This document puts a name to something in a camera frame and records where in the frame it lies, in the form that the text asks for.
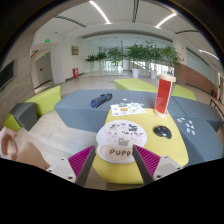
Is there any potted plant right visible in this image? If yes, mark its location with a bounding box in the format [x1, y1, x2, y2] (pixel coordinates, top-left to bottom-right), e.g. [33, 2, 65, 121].
[140, 41, 180, 79]

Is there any bare left hand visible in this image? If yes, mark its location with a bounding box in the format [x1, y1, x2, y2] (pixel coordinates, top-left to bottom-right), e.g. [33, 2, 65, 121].
[0, 127, 18, 161]

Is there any grey sofa bench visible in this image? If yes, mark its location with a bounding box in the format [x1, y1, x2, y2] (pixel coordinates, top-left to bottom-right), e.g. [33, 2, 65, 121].
[54, 88, 223, 133]

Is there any red fire extinguisher box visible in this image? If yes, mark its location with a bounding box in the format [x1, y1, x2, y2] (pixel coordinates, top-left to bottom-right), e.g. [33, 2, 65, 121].
[72, 68, 79, 78]

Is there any wall picture frame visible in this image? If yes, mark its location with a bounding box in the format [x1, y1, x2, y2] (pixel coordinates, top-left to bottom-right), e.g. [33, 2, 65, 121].
[71, 46, 79, 55]

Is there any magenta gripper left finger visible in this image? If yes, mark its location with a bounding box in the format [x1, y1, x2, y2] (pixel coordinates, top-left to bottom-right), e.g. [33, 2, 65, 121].
[46, 144, 97, 188]

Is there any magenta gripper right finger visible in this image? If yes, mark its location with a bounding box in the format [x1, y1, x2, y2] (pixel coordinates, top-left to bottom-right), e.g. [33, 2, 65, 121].
[132, 144, 183, 185]

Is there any white sticker sheet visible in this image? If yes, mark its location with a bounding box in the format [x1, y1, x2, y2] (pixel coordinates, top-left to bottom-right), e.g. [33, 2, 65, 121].
[111, 102, 145, 116]

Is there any grey sofa block right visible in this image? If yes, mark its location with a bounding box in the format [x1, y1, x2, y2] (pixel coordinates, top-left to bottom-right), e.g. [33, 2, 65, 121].
[172, 115, 224, 168]

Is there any potted plant white pot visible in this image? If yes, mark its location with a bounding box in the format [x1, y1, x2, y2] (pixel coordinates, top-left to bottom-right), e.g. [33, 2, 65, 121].
[125, 44, 145, 78]

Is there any lime green sofa left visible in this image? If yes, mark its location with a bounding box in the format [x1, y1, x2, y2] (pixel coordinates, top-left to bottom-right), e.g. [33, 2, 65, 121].
[3, 86, 61, 131]

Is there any black computer mouse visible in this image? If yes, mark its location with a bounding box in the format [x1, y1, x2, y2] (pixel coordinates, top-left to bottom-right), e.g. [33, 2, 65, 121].
[153, 126, 172, 139]

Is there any round puppy mouse pad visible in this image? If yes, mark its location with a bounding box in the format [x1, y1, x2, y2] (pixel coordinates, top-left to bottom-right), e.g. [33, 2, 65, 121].
[96, 120, 147, 164]

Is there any lime green bench far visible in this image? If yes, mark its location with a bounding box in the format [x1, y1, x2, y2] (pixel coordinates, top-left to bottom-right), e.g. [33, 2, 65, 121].
[114, 79, 196, 100]

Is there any grey cube seat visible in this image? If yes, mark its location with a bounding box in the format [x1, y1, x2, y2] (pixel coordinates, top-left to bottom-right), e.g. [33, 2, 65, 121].
[11, 102, 38, 131]

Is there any folded dark blue umbrella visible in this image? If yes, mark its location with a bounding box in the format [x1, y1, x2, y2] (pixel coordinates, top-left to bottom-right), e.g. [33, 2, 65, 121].
[90, 93, 113, 108]

